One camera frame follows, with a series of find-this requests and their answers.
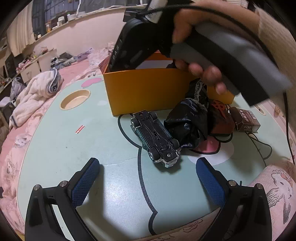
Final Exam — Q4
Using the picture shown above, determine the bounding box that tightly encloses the black plastic bag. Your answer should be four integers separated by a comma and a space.
164, 78, 210, 150

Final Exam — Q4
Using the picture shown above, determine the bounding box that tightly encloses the pink printed bed sheet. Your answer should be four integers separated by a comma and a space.
0, 42, 296, 241

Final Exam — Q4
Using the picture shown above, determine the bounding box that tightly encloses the small brown box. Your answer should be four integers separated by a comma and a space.
230, 107, 261, 133

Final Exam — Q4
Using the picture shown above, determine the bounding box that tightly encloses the white fleece blanket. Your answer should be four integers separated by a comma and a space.
9, 69, 64, 128

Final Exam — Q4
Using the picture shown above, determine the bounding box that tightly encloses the orange cardboard box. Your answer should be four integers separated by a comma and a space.
99, 50, 235, 116

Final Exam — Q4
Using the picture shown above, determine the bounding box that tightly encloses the thin black cable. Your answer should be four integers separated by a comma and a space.
209, 131, 273, 160

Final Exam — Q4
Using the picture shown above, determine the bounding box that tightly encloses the window with plastic film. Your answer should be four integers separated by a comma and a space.
31, 0, 130, 42

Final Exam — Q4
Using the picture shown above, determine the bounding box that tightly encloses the person's right forearm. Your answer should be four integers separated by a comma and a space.
255, 0, 296, 77

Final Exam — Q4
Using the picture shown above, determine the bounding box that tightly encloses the purple pouch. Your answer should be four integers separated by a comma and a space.
77, 47, 93, 62

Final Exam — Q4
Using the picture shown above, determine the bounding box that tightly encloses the light green desktop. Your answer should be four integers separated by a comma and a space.
17, 74, 290, 237

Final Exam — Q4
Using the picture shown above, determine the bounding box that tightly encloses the white drawer cabinet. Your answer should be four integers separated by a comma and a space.
20, 49, 57, 84

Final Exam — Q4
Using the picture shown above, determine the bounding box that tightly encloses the beige curtain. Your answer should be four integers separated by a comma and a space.
7, 14, 35, 56

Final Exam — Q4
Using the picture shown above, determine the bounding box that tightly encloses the black pouch with red print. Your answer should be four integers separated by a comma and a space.
207, 100, 235, 135

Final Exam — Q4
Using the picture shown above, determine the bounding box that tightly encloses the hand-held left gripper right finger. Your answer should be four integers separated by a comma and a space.
196, 157, 272, 241

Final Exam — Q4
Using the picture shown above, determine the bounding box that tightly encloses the dark green toy car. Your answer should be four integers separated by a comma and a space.
130, 111, 181, 168

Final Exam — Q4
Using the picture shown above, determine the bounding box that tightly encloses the person's right hand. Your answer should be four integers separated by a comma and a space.
172, 0, 260, 94

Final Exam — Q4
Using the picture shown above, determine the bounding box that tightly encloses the grey cloth bag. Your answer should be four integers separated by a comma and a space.
10, 77, 27, 100

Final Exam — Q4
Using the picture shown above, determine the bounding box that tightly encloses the pile of dark clothes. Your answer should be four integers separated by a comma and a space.
50, 52, 79, 69

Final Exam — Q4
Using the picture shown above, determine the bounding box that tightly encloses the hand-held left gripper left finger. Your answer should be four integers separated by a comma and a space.
25, 157, 100, 241

